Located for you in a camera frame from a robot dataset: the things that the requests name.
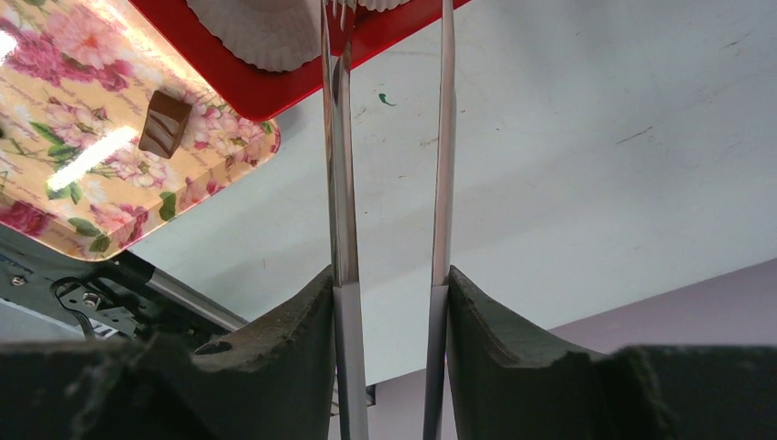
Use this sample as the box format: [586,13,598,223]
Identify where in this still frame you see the red chocolate box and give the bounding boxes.
[130,0,442,122]

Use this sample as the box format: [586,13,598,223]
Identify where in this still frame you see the floral serving tray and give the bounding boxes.
[1,1,281,261]

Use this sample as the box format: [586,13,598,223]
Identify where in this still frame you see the white paper cup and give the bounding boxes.
[186,0,321,72]

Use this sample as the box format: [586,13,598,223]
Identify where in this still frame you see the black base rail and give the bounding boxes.
[1,227,247,348]

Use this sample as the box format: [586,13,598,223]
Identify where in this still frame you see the silver serving tongs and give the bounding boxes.
[320,1,457,439]

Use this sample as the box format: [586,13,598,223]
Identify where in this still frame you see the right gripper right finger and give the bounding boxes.
[447,268,776,439]

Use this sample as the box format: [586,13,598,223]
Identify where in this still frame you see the striped brown chocolate bar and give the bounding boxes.
[138,91,192,160]

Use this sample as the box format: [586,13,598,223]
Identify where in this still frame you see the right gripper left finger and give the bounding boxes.
[1,269,335,439]

